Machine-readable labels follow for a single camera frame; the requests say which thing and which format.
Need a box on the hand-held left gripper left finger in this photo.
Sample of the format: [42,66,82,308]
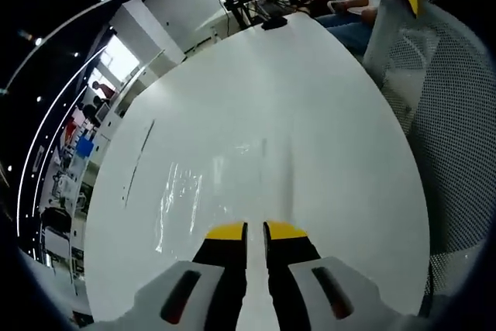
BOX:
[115,221,250,331]

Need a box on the black oval device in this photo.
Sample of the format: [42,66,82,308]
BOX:
[260,18,288,31]

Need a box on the transparent food packaging bag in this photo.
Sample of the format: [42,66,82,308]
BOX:
[211,135,301,231]
[153,160,205,255]

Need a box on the blue storage box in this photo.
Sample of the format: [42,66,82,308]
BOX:
[76,139,95,159]

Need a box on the white square pillar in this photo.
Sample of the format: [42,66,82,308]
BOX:
[110,0,233,76]

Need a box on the white office desk row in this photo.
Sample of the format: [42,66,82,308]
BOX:
[69,50,187,239]

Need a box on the white mesh office chair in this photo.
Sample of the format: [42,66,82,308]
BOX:
[362,0,496,298]

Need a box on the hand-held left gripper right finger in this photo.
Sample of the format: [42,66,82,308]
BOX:
[263,221,408,331]

